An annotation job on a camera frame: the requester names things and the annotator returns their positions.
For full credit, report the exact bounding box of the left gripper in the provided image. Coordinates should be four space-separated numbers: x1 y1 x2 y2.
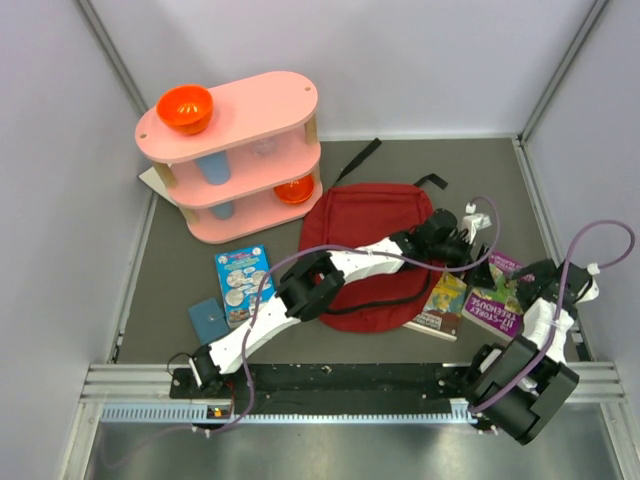
425 232 495 292

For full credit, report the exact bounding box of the purple treehouse book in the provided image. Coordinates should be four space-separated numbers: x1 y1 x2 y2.
461 251 524 341

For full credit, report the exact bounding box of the red backpack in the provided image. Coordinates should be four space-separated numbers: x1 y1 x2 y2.
299 173 448 333

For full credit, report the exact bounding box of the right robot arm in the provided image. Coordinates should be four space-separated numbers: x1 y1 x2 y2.
463 259 599 445

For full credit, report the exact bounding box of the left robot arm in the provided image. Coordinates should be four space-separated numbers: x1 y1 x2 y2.
172 204 492 397

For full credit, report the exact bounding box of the yellow and maroon book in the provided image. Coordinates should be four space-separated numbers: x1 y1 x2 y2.
403 273 467 342

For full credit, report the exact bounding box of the orange bowl lower shelf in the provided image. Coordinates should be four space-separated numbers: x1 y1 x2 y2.
273 174 315 205

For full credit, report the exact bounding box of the blue illustrated book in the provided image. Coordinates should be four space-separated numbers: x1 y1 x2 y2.
215 245 270 329

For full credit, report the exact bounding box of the clear plastic cup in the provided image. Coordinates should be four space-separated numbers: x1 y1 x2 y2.
252 137 278 157

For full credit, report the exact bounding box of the pink three-tier wooden shelf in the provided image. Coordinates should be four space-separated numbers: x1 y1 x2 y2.
135 71 323 244

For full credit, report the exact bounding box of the blue plastic cup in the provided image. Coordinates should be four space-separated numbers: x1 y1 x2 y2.
195 151 231 185

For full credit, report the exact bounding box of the orange bowl on top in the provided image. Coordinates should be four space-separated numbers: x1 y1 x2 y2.
155 84 214 135

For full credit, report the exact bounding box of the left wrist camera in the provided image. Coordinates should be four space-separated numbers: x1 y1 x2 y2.
459 203 492 245

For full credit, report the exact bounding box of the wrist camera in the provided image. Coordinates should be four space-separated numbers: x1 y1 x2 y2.
576 262 600 304
459 203 492 245

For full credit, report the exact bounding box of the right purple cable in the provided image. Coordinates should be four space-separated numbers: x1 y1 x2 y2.
467 219 636 416

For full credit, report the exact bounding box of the purple cable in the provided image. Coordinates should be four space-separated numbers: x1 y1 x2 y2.
467 219 636 416
192 196 501 437

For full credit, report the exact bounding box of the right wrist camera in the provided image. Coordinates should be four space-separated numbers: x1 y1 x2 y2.
576 262 600 304

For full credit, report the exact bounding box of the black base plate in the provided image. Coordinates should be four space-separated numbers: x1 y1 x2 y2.
169 362 496 415

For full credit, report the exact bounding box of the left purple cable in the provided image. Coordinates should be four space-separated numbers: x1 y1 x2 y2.
192 196 501 437

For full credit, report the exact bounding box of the white slotted cable duct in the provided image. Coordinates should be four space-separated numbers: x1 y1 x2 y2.
101 397 481 425

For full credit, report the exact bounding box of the aluminium frame rail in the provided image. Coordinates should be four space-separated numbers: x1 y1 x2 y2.
80 364 172 403

